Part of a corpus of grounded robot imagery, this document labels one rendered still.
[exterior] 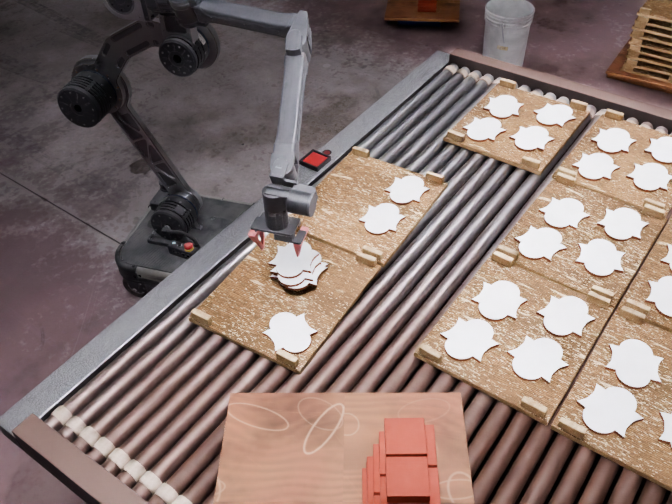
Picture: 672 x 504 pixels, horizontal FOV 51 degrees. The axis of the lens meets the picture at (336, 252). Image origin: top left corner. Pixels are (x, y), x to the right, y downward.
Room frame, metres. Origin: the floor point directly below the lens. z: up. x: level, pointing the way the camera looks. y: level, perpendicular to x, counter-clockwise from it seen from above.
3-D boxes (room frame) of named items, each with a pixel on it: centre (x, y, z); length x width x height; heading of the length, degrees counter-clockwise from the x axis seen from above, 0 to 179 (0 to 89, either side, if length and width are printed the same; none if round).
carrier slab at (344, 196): (1.64, -0.10, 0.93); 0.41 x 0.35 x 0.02; 146
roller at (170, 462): (1.51, -0.14, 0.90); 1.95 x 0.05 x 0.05; 142
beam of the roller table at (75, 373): (1.74, 0.15, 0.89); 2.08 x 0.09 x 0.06; 142
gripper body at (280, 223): (1.31, 0.14, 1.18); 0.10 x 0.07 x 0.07; 71
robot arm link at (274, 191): (1.31, 0.13, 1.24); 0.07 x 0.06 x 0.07; 70
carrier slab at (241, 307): (1.29, 0.14, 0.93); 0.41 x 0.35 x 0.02; 147
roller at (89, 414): (1.67, 0.06, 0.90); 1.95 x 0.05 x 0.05; 142
